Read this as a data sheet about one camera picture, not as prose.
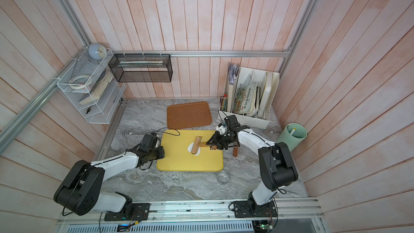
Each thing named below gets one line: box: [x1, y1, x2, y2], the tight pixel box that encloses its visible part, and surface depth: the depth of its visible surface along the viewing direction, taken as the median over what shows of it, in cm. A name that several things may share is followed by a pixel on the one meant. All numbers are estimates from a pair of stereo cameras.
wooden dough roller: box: [191, 135, 218, 155], surface depth 94 cm
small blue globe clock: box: [88, 43, 107, 61], surface depth 84 cm
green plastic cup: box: [276, 122, 308, 152], surface depth 89 cm
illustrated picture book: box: [232, 74, 260, 115], surface depth 99 cm
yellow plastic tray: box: [156, 129, 224, 172], surface depth 92 cm
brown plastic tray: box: [167, 101, 213, 130], surface depth 112 cm
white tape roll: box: [68, 74, 91, 89], surface depth 76 cm
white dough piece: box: [187, 142, 201, 156], surface depth 95 cm
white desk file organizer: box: [217, 66, 280, 130], surface depth 100 cm
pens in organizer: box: [218, 93, 229, 112], surface depth 100 cm
